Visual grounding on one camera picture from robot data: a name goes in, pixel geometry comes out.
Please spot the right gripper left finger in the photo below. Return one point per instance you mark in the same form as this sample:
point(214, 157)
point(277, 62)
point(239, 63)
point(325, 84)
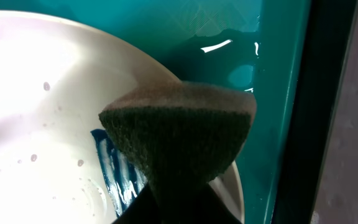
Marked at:
point(143, 210)

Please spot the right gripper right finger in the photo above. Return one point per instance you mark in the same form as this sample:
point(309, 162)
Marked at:
point(209, 209)

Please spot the green scrubbing sponge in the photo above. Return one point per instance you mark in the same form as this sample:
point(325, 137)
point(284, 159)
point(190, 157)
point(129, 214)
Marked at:
point(181, 135)

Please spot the white plate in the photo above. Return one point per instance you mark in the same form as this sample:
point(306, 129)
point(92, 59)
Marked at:
point(56, 76)

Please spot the teal plastic tray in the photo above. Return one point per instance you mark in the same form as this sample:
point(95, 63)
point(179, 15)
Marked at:
point(250, 45)

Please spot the black plastic tray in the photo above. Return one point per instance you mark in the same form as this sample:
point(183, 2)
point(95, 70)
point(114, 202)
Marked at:
point(319, 177)

